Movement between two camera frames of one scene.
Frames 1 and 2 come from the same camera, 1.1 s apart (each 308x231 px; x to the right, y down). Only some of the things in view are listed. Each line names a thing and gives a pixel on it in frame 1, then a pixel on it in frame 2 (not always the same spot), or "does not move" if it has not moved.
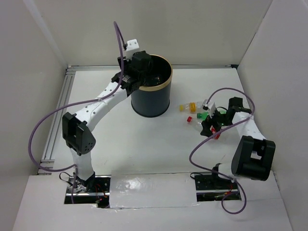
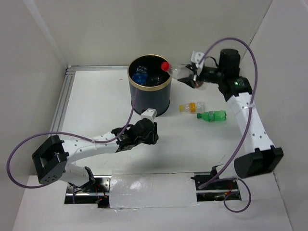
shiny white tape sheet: x=154 y=190 does not move
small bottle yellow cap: x=192 y=107 does not move
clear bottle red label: x=198 y=125 → x=181 y=72
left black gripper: x=127 y=62 → x=154 y=136
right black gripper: x=208 y=122 → x=190 y=82
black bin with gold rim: x=152 y=97 does not move
